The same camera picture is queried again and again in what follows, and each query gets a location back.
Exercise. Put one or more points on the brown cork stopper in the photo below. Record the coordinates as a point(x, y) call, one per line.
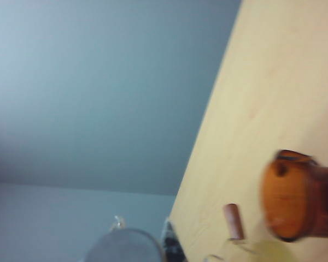
point(233, 221)

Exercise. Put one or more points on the amber glass beaker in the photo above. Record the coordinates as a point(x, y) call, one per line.
point(287, 199)

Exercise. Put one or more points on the clear beaker with yellow liquid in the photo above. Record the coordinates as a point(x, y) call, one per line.
point(270, 251)

